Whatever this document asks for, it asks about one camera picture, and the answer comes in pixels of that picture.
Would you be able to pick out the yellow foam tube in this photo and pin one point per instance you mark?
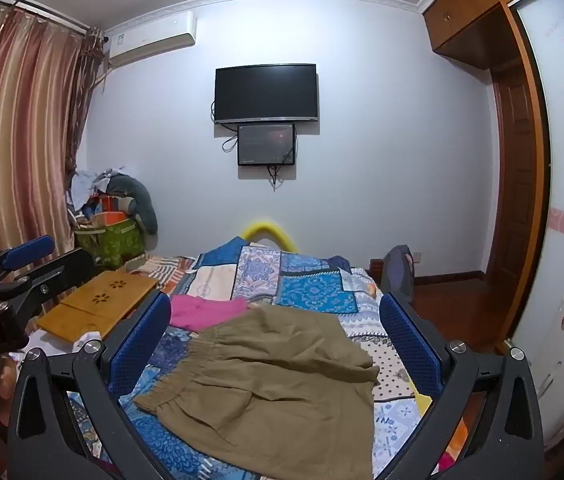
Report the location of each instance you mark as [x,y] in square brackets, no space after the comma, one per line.
[267,227]

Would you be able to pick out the green patterned bag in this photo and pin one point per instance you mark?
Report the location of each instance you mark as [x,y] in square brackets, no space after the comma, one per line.
[112,245]

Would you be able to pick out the patchwork bed blanket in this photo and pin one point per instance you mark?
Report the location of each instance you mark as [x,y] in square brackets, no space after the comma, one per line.
[312,285]

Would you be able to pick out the black wall television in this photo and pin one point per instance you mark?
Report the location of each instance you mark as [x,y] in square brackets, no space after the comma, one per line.
[266,92]

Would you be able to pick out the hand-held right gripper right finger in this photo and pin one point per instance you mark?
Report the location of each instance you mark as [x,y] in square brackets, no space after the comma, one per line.
[404,345]

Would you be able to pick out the khaki pants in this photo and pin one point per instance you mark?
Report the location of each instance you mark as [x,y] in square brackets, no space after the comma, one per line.
[272,385]

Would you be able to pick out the wooden lap desk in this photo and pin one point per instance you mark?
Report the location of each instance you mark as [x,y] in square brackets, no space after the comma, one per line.
[97,300]

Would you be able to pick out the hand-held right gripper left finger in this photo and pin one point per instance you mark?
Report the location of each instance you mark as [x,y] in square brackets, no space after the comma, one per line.
[142,345]

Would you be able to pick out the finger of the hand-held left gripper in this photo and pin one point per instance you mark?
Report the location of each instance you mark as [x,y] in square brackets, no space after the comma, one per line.
[57,275]
[29,251]

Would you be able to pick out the striped pink curtain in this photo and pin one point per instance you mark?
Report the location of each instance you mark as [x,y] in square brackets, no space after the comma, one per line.
[17,135]

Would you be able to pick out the grey plush pillow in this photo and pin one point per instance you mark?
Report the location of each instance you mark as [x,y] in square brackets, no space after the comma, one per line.
[137,195]

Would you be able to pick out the small black monitor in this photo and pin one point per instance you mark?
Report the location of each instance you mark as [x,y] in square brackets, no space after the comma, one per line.
[266,144]

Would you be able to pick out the pile of clothes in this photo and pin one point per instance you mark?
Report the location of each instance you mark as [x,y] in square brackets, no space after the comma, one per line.
[84,187]

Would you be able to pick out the wall outlet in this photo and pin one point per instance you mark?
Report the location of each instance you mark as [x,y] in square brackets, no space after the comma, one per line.
[417,258]

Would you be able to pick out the wooden door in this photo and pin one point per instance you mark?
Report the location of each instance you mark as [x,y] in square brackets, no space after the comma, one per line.
[514,175]

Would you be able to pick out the wooden bed footboard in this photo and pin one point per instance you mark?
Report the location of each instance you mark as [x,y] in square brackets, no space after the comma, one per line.
[377,275]

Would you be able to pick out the grey backpack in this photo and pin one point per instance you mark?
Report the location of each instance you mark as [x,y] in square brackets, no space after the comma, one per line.
[399,275]

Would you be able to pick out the orange box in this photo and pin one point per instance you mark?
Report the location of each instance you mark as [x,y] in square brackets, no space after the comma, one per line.
[112,207]

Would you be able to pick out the wooden overhead cabinet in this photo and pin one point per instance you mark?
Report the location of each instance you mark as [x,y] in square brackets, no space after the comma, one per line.
[477,15]

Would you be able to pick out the pink garment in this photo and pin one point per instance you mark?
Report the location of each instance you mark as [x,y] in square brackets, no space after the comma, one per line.
[202,310]

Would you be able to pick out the white air conditioner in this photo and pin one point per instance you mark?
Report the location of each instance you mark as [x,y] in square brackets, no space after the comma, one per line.
[152,37]

